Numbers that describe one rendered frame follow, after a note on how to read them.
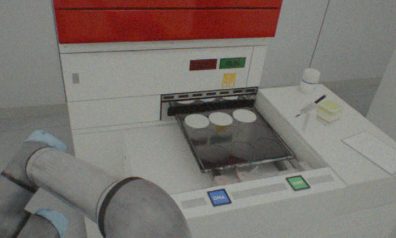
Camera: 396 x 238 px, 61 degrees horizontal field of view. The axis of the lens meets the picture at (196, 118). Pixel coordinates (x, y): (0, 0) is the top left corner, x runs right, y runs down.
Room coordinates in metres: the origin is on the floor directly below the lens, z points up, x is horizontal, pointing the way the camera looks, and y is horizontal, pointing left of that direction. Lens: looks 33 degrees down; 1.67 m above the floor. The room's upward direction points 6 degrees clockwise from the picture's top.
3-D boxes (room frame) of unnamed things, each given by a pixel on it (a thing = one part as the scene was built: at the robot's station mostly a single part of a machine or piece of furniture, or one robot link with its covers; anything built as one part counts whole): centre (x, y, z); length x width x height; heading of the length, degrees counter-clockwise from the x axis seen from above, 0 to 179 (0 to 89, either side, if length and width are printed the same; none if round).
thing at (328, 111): (1.16, -0.52, 1.00); 0.07 x 0.07 x 0.07; 39
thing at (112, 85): (1.23, 0.12, 1.02); 0.82 x 0.03 x 0.40; 111
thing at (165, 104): (1.28, -0.05, 0.89); 0.44 x 0.02 x 0.10; 111
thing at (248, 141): (1.09, -0.14, 0.90); 0.34 x 0.34 x 0.01; 21
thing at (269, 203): (0.73, -0.21, 0.89); 0.55 x 0.09 x 0.14; 111
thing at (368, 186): (1.14, -0.54, 0.89); 0.62 x 0.35 x 0.14; 21
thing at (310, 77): (1.40, -0.49, 1.01); 0.07 x 0.07 x 0.10
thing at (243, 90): (1.28, -0.05, 0.96); 0.44 x 0.01 x 0.02; 111
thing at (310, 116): (1.07, -0.41, 1.03); 0.06 x 0.04 x 0.13; 21
